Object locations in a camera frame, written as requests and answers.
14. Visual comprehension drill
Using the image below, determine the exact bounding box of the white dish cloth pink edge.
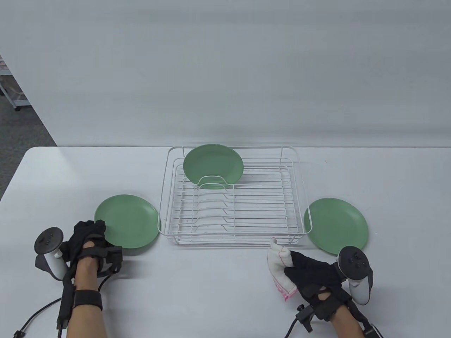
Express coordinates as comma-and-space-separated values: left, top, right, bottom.
268, 238, 298, 302

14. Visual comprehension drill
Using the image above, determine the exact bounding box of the person's left forearm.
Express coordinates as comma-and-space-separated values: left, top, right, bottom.
65, 257, 108, 338

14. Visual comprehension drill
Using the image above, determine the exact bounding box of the black and white left controller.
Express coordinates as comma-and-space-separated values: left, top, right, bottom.
34, 228, 71, 281

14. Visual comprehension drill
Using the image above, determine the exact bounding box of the black left wrist strap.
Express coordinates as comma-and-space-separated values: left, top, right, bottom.
73, 290, 103, 311

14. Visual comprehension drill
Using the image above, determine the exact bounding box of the long black cable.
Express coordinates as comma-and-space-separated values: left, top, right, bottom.
14, 298, 64, 338

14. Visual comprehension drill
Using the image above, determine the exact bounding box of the black box on left forearm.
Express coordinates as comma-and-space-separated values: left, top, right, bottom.
57, 278, 76, 330

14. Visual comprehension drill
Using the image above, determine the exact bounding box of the green plate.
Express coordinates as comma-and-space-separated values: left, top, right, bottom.
183, 144, 244, 190
304, 198, 369, 256
94, 194, 161, 250

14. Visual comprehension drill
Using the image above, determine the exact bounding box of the black box on right forearm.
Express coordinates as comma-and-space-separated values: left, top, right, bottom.
363, 322, 383, 338

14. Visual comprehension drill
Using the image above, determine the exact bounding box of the person's left hand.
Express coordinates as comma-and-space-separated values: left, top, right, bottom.
59, 220, 107, 263

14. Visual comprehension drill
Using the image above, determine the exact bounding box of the black and white controller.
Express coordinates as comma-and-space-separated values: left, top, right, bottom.
338, 246, 375, 305
34, 228, 71, 281

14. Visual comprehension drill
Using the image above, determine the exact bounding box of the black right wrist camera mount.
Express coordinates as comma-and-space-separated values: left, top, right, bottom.
297, 305, 316, 333

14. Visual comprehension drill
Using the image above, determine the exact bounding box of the white wire dish rack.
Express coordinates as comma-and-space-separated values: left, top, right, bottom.
157, 146, 313, 245

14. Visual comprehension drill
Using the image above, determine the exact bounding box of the white shelf cart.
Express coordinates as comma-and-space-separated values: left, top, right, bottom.
0, 55, 32, 112

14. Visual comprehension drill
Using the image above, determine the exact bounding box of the person's right hand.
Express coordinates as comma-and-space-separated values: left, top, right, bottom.
284, 251, 353, 321

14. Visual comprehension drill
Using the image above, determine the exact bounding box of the black and white right controller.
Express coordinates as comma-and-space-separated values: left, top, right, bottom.
338, 246, 375, 305

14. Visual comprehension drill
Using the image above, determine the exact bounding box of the person's right forearm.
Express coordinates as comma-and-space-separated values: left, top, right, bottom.
331, 306, 367, 338

